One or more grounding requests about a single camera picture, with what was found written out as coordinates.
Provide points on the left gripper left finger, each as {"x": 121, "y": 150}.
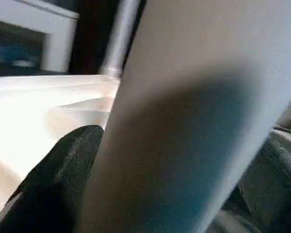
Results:
{"x": 53, "y": 184}

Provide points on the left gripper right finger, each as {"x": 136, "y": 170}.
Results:
{"x": 271, "y": 189}

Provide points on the white plastic table top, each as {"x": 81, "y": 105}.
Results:
{"x": 43, "y": 111}

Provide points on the white plastic table leg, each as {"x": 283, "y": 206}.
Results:
{"x": 117, "y": 39}
{"x": 194, "y": 121}

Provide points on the white sideboard cabinet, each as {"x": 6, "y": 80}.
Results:
{"x": 34, "y": 34}

